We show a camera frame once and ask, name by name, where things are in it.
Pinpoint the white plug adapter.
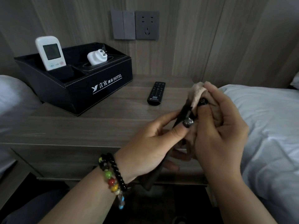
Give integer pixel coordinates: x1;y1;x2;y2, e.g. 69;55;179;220
87;49;108;66

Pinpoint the person's left forearm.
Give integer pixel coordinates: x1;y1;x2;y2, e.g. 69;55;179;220
38;159;139;224

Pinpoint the person's dark trouser leg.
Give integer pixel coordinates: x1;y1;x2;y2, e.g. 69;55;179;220
0;189;71;224

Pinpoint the grey wall switch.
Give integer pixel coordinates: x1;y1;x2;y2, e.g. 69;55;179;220
110;10;136;40

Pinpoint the white bed with duvet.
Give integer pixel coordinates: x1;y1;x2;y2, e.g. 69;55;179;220
218;84;299;224
0;75;43;179

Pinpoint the person's right forearm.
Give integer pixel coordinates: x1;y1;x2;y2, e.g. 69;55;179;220
207;170;279;224

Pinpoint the person's right hand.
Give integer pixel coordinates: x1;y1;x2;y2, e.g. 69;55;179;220
195;81;250;183

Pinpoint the white air conditioner remote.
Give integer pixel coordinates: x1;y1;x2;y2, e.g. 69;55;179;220
35;36;66;71

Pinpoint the black leather organizer box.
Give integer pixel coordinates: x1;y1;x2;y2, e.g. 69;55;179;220
14;42;133;116

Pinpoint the person's left hand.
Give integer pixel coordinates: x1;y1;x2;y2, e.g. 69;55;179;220
114;110;195;183

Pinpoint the grey wall socket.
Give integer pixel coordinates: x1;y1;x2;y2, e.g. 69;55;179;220
135;11;160;40

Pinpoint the white pillow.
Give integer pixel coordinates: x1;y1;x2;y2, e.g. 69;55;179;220
290;72;299;89

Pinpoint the wooden nightstand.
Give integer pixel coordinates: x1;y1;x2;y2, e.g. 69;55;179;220
0;75;219;208

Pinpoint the beige cleaning cloth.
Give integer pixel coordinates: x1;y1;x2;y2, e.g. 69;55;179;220
184;82;225;159

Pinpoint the black bead bracelet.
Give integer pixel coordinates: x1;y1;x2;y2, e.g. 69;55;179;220
98;153;128;192

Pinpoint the black remote control with buttons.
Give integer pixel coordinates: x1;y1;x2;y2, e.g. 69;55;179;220
147;82;166;106

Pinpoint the colourful bead bracelet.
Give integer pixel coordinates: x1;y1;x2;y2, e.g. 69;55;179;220
99;161;126;210

